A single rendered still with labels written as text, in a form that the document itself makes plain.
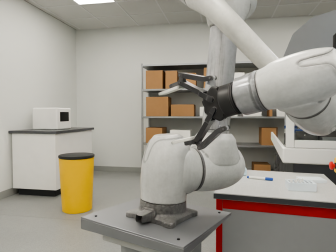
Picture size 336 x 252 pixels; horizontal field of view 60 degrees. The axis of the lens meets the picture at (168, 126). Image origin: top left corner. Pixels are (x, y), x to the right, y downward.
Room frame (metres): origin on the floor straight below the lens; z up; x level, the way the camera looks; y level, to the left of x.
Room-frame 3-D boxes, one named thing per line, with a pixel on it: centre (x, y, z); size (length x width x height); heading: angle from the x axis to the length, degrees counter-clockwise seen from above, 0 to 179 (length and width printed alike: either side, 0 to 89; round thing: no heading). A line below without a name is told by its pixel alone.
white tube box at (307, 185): (1.40, -0.64, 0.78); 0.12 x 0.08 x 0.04; 78
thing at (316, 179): (1.57, -0.78, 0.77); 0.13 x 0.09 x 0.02; 86
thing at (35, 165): (4.48, 1.72, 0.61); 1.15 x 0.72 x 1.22; 169
